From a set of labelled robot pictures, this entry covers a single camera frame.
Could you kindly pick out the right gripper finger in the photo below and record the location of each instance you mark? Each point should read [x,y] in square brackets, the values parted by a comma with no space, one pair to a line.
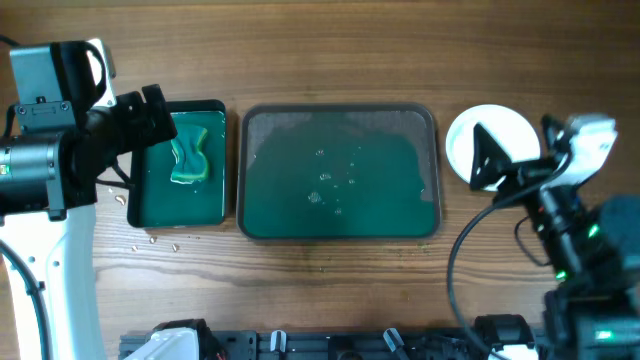
[554,136]
[490,161]

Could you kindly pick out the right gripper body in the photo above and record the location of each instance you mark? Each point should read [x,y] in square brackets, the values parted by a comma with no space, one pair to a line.
[525,180]

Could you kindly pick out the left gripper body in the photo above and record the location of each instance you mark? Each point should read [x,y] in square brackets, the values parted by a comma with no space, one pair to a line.
[127,126]

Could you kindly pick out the white plate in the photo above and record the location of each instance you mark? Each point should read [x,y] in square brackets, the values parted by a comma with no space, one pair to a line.
[509,128]

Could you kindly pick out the green yellow sponge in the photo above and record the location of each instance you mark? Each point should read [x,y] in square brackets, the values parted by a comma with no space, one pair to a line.
[191,164]

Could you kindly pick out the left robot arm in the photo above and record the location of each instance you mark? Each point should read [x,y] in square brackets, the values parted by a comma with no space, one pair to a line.
[65,130]

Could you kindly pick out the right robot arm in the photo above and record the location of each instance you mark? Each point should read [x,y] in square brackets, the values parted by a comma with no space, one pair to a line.
[594,311]

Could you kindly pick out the large dark serving tray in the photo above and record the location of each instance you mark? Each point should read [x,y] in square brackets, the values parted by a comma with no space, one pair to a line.
[321,172]

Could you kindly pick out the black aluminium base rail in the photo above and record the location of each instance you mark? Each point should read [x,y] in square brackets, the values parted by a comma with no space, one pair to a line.
[447,343]

